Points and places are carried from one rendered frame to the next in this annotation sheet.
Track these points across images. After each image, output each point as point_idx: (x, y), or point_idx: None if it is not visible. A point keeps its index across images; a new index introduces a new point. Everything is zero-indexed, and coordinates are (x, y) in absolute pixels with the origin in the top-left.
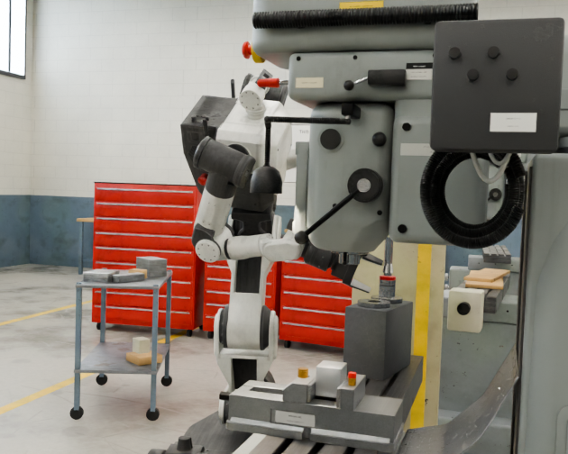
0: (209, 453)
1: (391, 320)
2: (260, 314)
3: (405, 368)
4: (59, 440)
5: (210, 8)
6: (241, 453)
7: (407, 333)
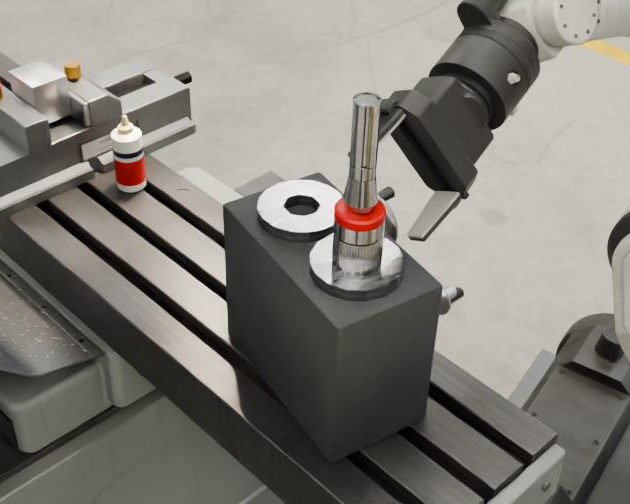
0: (606, 396)
1: (241, 246)
2: None
3: (299, 430)
4: None
5: None
6: (216, 189)
7: (308, 368)
